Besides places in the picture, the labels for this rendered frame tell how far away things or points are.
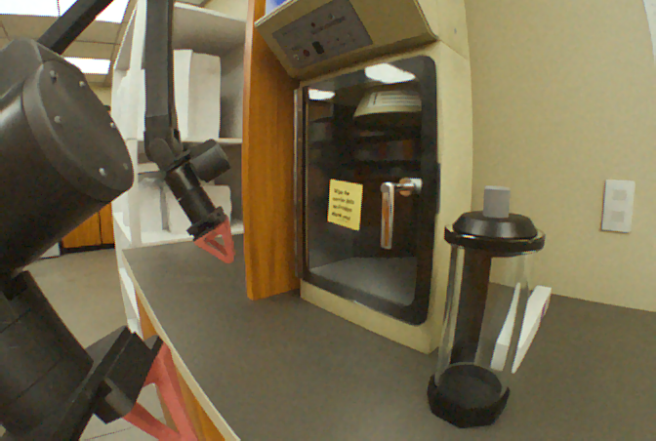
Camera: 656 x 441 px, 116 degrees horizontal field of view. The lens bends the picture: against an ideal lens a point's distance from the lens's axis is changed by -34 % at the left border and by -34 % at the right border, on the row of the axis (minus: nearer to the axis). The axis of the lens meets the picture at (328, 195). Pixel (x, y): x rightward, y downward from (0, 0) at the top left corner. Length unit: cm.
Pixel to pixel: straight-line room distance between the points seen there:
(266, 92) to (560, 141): 69
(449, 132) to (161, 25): 55
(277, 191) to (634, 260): 83
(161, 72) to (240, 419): 57
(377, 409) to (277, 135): 54
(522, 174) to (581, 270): 28
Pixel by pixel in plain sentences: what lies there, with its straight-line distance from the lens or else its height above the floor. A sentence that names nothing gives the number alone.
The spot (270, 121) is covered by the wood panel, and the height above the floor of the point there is 132.
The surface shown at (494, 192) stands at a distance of 33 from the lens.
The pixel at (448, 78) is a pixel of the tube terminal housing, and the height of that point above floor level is 136.
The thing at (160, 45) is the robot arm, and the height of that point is 146.
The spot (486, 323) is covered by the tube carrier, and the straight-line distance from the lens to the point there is 33.
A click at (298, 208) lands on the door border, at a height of 114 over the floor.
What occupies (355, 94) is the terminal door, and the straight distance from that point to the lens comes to 53.
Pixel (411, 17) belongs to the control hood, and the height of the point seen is 143.
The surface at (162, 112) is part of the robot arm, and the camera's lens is 61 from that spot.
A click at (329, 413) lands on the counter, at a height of 94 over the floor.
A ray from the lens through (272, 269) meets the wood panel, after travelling 70.
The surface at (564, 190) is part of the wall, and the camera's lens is 83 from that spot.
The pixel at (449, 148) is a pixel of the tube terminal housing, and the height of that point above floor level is 126.
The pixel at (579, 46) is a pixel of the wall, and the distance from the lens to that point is 88.
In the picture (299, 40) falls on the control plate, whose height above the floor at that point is 145.
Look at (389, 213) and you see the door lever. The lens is 41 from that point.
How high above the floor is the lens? 123
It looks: 5 degrees down
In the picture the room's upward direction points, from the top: straight up
